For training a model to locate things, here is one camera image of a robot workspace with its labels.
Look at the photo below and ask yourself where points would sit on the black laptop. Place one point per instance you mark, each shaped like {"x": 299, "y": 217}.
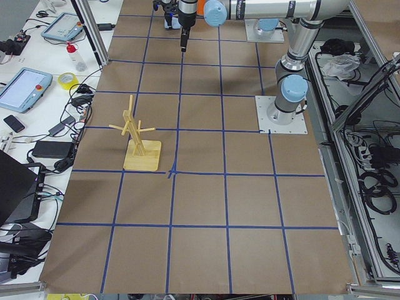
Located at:
{"x": 20, "y": 188}

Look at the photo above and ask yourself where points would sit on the yellow tape roll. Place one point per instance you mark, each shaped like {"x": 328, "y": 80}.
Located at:
{"x": 67, "y": 80}

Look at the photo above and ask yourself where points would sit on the crumpled white cloth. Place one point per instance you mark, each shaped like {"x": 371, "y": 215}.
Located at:
{"x": 343, "y": 66}

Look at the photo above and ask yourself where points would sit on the light blue plastic cup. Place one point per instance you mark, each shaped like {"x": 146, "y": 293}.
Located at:
{"x": 171, "y": 22}

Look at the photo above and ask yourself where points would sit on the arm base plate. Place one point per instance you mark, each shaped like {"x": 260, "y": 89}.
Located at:
{"x": 273, "y": 121}
{"x": 276, "y": 37}

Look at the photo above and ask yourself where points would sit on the near teach pendant tablet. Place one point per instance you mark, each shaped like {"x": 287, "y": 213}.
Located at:
{"x": 24, "y": 89}

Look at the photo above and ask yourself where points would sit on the black scissors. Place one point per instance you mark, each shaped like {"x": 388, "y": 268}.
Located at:
{"x": 42, "y": 14}

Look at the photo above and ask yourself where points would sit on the black power adapter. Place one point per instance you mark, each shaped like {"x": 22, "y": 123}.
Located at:
{"x": 52, "y": 149}

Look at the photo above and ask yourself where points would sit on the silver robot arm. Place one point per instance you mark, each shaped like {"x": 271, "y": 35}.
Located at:
{"x": 263, "y": 27}
{"x": 311, "y": 14}

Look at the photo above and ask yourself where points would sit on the wooden mug tree stand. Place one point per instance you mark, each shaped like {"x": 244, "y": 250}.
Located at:
{"x": 141, "y": 154}

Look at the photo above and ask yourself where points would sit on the teach pendant tablet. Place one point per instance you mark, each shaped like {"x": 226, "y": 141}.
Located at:
{"x": 66, "y": 27}
{"x": 24, "y": 89}

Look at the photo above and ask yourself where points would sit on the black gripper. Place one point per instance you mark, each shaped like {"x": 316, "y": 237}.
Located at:
{"x": 186, "y": 18}

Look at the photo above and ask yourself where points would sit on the red cap squeeze bottle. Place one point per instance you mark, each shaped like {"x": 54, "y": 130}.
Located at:
{"x": 76, "y": 58}

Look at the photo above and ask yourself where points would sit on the aluminium frame post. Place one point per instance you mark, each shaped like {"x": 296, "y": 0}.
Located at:
{"x": 86, "y": 17}

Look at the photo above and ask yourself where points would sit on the black smartphone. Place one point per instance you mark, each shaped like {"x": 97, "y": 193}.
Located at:
{"x": 14, "y": 123}

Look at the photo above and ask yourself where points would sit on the far teach pendant tablet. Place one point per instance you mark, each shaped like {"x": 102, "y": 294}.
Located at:
{"x": 66, "y": 27}

